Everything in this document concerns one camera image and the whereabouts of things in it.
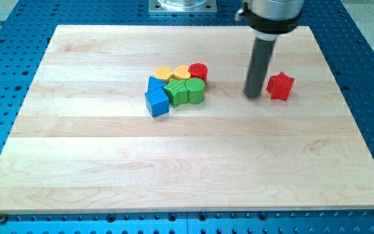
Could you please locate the black tool holder collar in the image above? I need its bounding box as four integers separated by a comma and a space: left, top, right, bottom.
243, 2, 303, 40

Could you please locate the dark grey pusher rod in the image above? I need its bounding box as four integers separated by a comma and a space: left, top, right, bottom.
243, 37, 276, 99

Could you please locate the red star block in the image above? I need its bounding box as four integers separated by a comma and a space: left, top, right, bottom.
266, 72, 295, 101

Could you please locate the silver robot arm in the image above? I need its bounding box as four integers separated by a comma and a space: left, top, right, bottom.
234, 0, 304, 99

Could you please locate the green star block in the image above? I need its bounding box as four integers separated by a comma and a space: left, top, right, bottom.
164, 78, 188, 108

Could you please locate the red cylinder block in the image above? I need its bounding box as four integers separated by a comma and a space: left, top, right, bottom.
188, 63, 208, 83

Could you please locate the green cylinder block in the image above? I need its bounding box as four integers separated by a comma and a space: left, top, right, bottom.
185, 77, 206, 105

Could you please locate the yellow heart block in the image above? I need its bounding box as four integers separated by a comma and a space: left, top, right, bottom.
173, 65, 191, 80

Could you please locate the yellow hexagon block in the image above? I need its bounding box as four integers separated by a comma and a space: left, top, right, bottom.
153, 66, 173, 83

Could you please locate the blue triangle block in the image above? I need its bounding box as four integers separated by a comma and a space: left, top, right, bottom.
147, 76, 167, 91

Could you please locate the blue cube block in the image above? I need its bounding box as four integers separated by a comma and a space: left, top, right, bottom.
145, 88, 169, 118

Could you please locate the light wooden board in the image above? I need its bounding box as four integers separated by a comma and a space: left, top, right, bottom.
0, 25, 374, 214

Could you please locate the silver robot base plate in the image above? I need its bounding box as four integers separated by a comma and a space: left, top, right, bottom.
149, 0, 218, 14

